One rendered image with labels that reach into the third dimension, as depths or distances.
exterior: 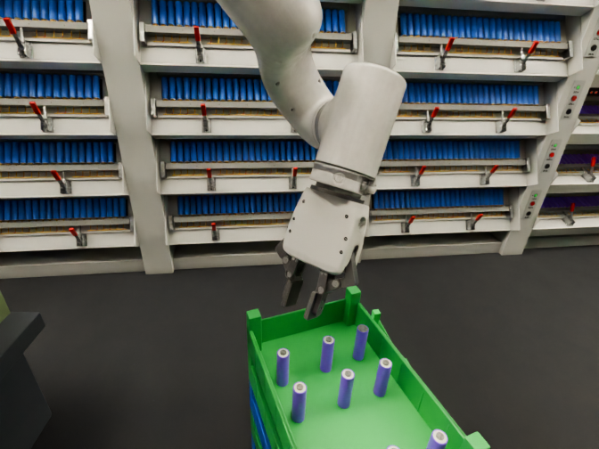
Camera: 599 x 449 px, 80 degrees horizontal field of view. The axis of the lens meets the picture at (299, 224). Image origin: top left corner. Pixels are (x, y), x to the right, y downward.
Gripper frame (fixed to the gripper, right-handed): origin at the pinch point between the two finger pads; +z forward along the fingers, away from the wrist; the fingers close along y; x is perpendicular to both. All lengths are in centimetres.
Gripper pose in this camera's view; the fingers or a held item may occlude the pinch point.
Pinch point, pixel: (303, 297)
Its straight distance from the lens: 51.3
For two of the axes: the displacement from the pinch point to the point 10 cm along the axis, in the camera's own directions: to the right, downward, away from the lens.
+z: -3.0, 9.5, 1.2
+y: -7.9, -3.2, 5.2
